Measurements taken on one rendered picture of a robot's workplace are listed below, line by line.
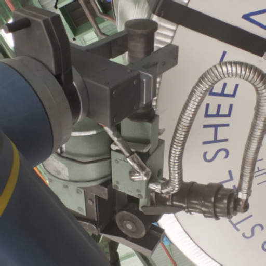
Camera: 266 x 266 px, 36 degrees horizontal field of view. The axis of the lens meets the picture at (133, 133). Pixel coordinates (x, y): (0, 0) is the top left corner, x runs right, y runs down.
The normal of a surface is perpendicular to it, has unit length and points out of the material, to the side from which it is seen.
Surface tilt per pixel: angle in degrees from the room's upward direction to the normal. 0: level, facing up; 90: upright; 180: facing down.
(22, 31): 49
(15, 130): 138
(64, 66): 129
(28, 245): 154
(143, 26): 115
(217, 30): 89
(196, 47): 90
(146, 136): 58
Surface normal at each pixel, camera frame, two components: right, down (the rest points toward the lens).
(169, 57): 0.77, 0.36
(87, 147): 0.21, 0.56
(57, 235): 0.79, 0.01
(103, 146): 0.56, 0.47
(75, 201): -0.49, 0.50
